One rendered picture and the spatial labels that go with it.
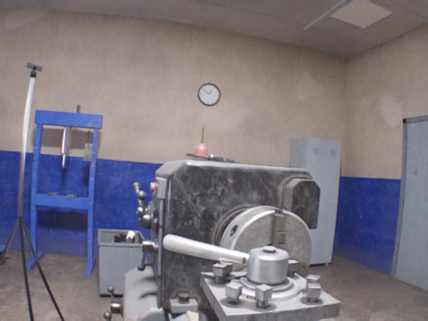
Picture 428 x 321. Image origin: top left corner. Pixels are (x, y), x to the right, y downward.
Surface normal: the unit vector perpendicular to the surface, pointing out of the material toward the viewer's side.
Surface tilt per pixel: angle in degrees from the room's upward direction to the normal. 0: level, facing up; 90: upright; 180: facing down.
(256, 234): 90
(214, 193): 90
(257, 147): 90
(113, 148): 90
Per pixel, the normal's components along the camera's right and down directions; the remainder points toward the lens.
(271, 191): 0.29, -0.02
